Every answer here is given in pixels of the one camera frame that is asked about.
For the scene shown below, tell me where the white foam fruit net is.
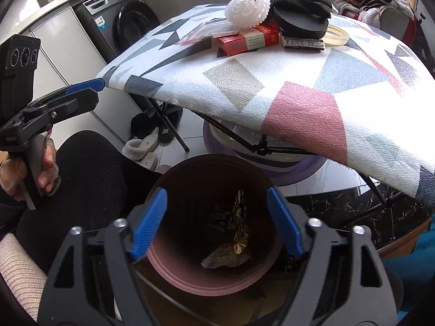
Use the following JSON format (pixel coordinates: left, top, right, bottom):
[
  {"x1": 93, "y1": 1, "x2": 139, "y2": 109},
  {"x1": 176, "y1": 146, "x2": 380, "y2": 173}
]
[{"x1": 225, "y1": 0, "x2": 271, "y2": 29}]

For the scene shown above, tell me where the red cigarette box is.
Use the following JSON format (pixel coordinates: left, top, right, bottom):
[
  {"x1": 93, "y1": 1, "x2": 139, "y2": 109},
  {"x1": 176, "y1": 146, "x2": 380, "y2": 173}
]
[{"x1": 216, "y1": 25, "x2": 279, "y2": 56}]

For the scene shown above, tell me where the small black printed packet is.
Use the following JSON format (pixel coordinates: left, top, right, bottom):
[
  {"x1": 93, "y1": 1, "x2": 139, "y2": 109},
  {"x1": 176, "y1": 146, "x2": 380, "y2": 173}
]
[{"x1": 282, "y1": 37, "x2": 325, "y2": 51}]

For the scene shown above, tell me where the cream plastic jar lid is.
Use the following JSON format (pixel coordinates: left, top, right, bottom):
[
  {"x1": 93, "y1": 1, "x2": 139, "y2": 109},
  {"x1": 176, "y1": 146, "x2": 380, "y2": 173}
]
[{"x1": 322, "y1": 24, "x2": 349, "y2": 46}]

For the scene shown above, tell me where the clear blister pack red card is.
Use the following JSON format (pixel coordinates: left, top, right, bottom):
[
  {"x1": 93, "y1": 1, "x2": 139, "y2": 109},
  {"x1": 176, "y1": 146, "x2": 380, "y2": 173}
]
[{"x1": 177, "y1": 18, "x2": 240, "y2": 46}]

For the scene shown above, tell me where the black cloth glove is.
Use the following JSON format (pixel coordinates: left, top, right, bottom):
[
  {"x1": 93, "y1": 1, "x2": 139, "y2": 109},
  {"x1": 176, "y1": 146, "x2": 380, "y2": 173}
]
[{"x1": 269, "y1": 0, "x2": 333, "y2": 18}]

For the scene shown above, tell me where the brown round trash bin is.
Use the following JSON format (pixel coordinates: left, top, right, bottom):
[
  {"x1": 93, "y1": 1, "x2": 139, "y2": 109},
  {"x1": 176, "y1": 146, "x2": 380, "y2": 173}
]
[{"x1": 147, "y1": 155, "x2": 282, "y2": 297}]

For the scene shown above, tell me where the person's left hand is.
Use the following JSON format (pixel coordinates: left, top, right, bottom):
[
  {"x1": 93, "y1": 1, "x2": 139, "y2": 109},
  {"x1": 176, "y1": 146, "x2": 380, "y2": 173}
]
[{"x1": 0, "y1": 137, "x2": 61, "y2": 202}]

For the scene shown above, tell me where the black shoe under table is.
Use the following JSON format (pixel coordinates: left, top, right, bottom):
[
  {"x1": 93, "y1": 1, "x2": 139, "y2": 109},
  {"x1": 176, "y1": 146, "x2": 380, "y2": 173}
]
[{"x1": 130, "y1": 103, "x2": 183, "y2": 144}]

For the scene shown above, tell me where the grey front-load washing machine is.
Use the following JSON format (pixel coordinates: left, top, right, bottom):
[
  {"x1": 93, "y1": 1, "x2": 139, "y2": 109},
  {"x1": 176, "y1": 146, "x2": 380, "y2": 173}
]
[{"x1": 73, "y1": 0, "x2": 160, "y2": 62}]

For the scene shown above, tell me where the grey fluffy slipper far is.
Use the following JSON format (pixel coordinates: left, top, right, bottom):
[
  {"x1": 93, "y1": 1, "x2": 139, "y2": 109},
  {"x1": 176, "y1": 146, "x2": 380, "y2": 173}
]
[{"x1": 122, "y1": 134, "x2": 159, "y2": 161}]

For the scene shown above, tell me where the grey fluffy slipper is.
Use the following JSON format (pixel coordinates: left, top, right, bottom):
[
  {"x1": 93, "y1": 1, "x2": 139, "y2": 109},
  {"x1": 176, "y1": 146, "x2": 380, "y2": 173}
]
[
  {"x1": 122, "y1": 134, "x2": 159, "y2": 161},
  {"x1": 137, "y1": 152, "x2": 158, "y2": 171}
]

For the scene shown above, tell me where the black folding table leg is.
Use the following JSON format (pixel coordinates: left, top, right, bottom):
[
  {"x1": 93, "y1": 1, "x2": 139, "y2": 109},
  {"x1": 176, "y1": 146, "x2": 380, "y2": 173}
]
[{"x1": 149, "y1": 99, "x2": 189, "y2": 153}]

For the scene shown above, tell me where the grey fluffy slipper near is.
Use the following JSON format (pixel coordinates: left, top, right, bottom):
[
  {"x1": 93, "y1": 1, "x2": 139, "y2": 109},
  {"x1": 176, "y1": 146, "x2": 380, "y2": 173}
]
[{"x1": 137, "y1": 152, "x2": 158, "y2": 171}]

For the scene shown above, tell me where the geometric patterned table cloth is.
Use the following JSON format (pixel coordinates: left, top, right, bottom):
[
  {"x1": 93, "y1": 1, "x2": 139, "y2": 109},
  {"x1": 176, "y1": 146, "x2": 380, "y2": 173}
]
[{"x1": 100, "y1": 4, "x2": 434, "y2": 205}]

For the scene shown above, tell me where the chair piled with clothes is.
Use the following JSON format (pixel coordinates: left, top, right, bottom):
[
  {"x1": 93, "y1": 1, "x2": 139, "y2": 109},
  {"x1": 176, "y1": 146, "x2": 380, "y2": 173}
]
[{"x1": 330, "y1": 0, "x2": 420, "y2": 47}]

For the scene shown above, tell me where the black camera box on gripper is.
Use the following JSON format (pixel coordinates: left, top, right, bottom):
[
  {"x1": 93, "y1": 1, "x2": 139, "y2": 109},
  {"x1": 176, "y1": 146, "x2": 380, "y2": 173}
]
[{"x1": 0, "y1": 35, "x2": 41, "y2": 124}]

